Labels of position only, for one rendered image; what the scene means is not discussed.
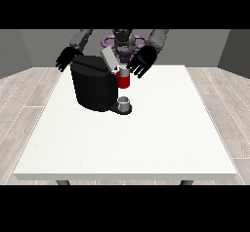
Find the small grey coffee pod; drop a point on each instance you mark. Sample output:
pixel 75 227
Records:
pixel 123 68

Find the grey robot trunk purple rings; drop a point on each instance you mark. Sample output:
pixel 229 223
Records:
pixel 122 44

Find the pale grey machine lid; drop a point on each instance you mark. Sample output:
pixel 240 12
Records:
pixel 109 59

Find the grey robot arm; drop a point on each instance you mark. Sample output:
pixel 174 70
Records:
pixel 157 38
pixel 79 39

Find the black coffee machine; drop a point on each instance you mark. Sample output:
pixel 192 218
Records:
pixel 92 84

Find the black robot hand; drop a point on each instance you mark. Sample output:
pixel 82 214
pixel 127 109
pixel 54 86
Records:
pixel 66 58
pixel 145 59

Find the red pod holder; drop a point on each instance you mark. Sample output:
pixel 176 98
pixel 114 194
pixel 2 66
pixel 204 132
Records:
pixel 123 79

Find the small grey cup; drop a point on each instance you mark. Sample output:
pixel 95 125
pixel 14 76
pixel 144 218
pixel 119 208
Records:
pixel 124 103

